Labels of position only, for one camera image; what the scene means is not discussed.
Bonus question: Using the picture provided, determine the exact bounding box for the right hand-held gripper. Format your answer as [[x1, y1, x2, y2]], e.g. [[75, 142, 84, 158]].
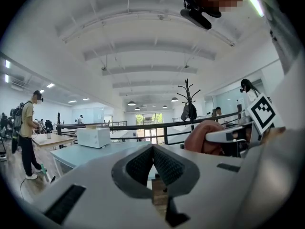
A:
[[205, 93, 285, 158]]

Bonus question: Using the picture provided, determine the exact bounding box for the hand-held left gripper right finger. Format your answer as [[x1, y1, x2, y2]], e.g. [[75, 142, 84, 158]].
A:
[[153, 144, 258, 229]]

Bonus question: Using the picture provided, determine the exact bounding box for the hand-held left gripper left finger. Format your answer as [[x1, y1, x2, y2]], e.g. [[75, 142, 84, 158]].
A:
[[32, 144, 169, 229]]

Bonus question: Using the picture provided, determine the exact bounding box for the person's right forearm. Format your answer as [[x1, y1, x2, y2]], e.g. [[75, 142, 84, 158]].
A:
[[261, 126, 286, 146]]

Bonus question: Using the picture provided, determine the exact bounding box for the dark hanging bag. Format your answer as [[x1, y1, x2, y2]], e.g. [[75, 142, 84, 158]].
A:
[[180, 103, 198, 122]]

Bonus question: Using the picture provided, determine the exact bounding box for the black coat rack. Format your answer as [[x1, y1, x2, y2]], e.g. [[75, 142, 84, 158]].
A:
[[177, 78, 201, 133]]

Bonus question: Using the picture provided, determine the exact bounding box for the black metal railing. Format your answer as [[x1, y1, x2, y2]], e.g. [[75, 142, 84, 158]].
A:
[[56, 111, 241, 145]]

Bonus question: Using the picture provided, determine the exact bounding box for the wooden table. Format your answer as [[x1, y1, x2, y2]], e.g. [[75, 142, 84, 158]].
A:
[[32, 132, 76, 151]]

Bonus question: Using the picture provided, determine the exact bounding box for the person's grey sweater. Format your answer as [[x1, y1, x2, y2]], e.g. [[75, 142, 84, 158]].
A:
[[252, 0, 305, 224]]

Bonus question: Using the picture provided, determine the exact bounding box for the ceiling strip light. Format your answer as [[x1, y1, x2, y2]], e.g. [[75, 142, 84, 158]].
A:
[[247, 0, 264, 18]]

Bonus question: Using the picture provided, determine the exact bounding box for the black head-mounted camera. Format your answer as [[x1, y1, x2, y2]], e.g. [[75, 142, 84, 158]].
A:
[[177, 0, 222, 31]]

